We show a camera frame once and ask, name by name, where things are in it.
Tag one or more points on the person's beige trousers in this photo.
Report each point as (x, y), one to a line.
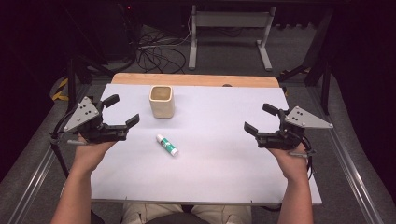
(218, 215)

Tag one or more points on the white and green glue stick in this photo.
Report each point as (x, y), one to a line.
(167, 145)

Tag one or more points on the white table sheet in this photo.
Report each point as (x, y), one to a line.
(211, 161)

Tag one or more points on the person's left hand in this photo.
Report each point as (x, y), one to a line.
(88, 155)

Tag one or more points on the grey metal stand frame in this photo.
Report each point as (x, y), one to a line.
(230, 19)

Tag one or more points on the silver floor rail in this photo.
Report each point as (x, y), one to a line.
(31, 186)
(348, 161)

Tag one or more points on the person's right hand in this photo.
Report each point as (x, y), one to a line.
(292, 165)

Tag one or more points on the beige square cup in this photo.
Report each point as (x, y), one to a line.
(162, 104)

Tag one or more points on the yellow and black hazard tape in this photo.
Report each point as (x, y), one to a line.
(60, 91)

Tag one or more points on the black angled stand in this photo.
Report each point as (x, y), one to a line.
(320, 62)

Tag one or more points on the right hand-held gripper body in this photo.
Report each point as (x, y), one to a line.
(292, 133)

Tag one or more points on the black tripod stand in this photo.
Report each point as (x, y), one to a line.
(72, 81)

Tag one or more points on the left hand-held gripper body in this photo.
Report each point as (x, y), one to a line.
(81, 115)

